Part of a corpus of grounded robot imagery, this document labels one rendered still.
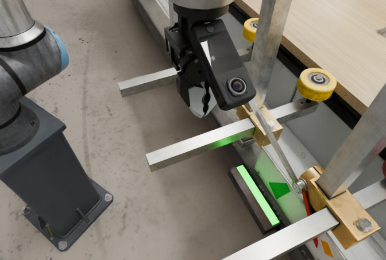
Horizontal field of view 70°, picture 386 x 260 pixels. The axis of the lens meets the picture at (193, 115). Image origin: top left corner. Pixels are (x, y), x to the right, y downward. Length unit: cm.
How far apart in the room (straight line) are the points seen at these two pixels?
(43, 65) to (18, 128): 21
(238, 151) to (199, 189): 74
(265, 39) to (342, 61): 29
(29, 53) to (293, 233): 80
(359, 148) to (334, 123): 36
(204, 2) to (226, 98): 11
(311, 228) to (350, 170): 12
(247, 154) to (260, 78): 24
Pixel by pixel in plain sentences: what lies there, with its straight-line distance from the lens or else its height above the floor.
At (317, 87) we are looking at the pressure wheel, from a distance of 67.
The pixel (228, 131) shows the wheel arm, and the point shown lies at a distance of 63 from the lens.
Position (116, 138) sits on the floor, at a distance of 171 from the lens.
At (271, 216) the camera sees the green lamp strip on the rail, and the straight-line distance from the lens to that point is 69.
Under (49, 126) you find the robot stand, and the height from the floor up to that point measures 60.
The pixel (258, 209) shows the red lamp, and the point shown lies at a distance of 69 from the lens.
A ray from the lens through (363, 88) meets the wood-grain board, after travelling 72.
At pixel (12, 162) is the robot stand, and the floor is 60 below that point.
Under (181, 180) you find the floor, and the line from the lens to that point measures 150.
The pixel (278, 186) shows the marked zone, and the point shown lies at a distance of 66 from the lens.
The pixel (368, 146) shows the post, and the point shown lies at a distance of 43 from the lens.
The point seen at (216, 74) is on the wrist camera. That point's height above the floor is 111.
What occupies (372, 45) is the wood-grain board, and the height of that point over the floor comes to 90.
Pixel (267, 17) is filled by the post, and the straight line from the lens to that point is 52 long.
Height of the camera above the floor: 132
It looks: 49 degrees down
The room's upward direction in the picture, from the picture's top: straight up
